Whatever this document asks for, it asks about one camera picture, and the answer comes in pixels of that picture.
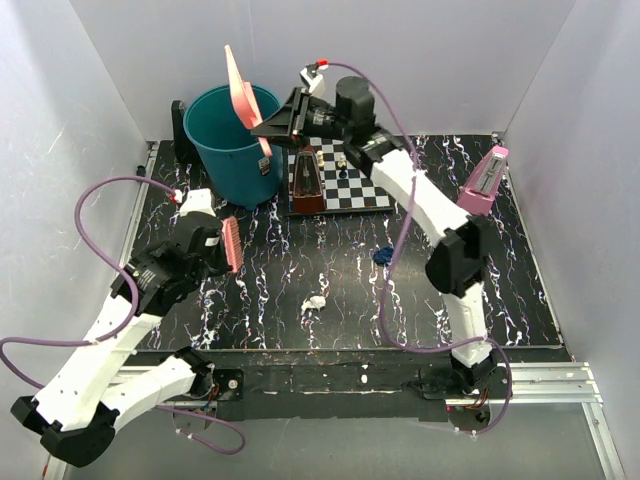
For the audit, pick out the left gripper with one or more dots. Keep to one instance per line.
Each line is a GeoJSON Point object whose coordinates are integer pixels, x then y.
{"type": "Point", "coordinates": [221, 263]}

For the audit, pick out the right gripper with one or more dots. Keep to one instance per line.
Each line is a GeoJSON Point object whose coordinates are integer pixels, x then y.
{"type": "Point", "coordinates": [289, 120]}

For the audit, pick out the pink hand brush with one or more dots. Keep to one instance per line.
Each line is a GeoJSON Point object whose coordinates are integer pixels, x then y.
{"type": "Point", "coordinates": [232, 244]}

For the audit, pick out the pink dustpan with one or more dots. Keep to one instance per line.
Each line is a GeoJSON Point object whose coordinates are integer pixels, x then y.
{"type": "Point", "coordinates": [242, 95]}

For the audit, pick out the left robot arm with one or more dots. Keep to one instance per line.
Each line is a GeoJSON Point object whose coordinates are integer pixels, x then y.
{"type": "Point", "coordinates": [78, 413]}

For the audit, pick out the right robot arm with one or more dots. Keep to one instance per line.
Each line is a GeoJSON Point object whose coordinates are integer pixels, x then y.
{"type": "Point", "coordinates": [457, 265]}

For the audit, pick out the teal plastic bucket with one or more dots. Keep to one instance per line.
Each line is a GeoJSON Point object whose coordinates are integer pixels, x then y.
{"type": "Point", "coordinates": [239, 170]}

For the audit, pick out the brown wooden metronome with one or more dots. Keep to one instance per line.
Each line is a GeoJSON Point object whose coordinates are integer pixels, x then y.
{"type": "Point", "coordinates": [306, 187]}

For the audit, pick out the black and white chessboard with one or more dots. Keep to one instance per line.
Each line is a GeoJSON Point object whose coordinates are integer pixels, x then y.
{"type": "Point", "coordinates": [353, 195]}

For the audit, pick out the black metronome behind bucket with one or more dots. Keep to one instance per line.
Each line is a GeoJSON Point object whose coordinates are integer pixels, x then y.
{"type": "Point", "coordinates": [184, 149]}

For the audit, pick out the white paper scrap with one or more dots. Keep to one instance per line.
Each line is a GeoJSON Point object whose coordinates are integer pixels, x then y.
{"type": "Point", "coordinates": [317, 302]}

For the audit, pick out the pink metronome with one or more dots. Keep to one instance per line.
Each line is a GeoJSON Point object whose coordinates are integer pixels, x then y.
{"type": "Point", "coordinates": [478, 193]}

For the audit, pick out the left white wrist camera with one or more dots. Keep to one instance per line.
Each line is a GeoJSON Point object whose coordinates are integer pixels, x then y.
{"type": "Point", "coordinates": [194, 201]}

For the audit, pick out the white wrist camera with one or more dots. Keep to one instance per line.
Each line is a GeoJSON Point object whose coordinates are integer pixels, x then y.
{"type": "Point", "coordinates": [312, 78]}
{"type": "Point", "coordinates": [194, 201]}

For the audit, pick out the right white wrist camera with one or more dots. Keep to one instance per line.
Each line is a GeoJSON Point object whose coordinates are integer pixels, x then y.
{"type": "Point", "coordinates": [312, 78]}

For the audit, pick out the blue paper scrap by dustpan handle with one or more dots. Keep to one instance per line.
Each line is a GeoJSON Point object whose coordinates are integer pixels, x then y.
{"type": "Point", "coordinates": [383, 256]}

